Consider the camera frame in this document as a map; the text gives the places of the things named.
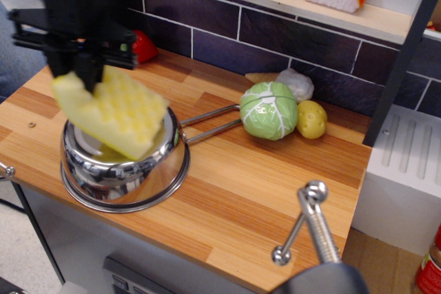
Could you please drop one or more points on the black shelf frame post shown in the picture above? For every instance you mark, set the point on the black shelf frame post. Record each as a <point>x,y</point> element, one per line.
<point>399,69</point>

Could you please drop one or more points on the small metal knob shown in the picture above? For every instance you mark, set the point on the small metal knob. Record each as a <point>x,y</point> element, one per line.
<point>9,171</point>

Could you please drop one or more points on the white toy garlic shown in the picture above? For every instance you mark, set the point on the white toy garlic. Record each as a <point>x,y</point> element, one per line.
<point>300,85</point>

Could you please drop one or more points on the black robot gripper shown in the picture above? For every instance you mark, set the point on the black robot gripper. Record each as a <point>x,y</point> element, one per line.
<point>86,30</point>

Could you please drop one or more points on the red toy strawberry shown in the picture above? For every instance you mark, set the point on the red toy strawberry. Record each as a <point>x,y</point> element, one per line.
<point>143,47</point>

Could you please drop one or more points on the red spice jar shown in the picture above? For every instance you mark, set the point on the red spice jar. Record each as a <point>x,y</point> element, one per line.
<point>427,279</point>

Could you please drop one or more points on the yellow toy potato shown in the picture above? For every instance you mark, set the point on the yellow toy potato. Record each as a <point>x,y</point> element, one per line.
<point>312,120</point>

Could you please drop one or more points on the tan toy cheese wedge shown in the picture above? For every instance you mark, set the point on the tan toy cheese wedge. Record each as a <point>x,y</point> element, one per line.
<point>261,77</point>

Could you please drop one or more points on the green toy cabbage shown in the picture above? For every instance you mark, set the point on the green toy cabbage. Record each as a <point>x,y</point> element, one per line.
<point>269,110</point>

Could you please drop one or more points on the stainless steel pot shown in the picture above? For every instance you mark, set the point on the stainless steel pot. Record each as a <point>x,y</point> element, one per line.
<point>103,180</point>

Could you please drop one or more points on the grey oven control panel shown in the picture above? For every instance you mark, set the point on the grey oven control panel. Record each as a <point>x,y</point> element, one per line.
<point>121,279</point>

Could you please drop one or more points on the yellow foam sponge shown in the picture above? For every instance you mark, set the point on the yellow foam sponge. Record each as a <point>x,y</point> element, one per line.
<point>120,112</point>

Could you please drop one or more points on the person leg in jeans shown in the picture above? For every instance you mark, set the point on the person leg in jeans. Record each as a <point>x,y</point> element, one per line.
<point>18,65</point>

